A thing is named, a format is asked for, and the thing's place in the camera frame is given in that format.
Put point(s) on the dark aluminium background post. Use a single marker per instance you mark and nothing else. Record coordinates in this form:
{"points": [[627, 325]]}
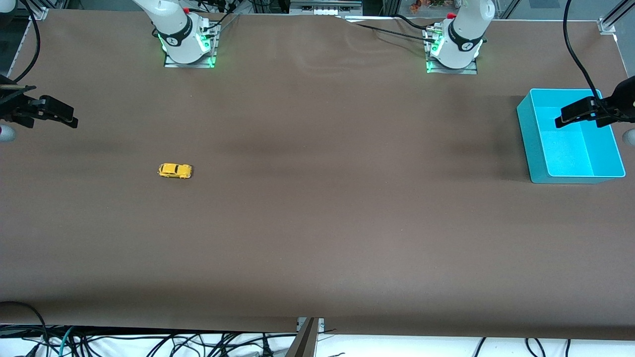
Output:
{"points": [[389, 7]]}

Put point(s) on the aluminium diagonal frame rail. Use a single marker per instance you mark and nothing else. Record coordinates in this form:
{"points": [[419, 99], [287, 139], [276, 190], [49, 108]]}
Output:
{"points": [[620, 12]]}

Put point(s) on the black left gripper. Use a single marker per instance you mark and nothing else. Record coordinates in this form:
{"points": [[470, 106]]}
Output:
{"points": [[623, 100]]}

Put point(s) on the brown table cover cloth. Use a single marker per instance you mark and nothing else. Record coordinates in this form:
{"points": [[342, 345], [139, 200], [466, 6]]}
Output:
{"points": [[317, 213]]}

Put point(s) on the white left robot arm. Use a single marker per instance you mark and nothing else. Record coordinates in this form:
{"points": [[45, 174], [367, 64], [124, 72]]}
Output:
{"points": [[461, 39]]}

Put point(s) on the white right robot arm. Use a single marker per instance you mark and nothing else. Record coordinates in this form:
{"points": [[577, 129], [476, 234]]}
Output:
{"points": [[176, 34]]}

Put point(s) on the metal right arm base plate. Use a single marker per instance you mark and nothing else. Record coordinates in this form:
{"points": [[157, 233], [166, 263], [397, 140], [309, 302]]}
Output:
{"points": [[191, 65]]}

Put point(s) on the colourful background items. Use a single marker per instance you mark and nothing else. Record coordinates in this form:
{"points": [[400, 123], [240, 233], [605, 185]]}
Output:
{"points": [[431, 4]]}

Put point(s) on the small metal post bracket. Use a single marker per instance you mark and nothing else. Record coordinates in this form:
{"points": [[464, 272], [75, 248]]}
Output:
{"points": [[321, 325]]}

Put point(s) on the teal plastic storage bin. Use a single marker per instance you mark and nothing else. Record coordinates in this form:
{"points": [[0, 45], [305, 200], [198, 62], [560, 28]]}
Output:
{"points": [[570, 158]]}

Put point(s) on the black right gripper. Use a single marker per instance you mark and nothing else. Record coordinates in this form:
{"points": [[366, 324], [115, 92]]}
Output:
{"points": [[11, 106]]}

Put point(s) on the yellow beetle toy car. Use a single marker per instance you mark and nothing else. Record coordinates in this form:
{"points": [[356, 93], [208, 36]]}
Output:
{"points": [[174, 170]]}

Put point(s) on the metal table corner bracket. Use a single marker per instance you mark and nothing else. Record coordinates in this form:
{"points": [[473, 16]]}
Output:
{"points": [[606, 26]]}

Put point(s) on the aluminium frame post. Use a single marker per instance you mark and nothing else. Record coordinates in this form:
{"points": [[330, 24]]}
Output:
{"points": [[303, 344]]}

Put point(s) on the grey background device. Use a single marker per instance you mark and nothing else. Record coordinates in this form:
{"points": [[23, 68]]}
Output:
{"points": [[325, 7]]}

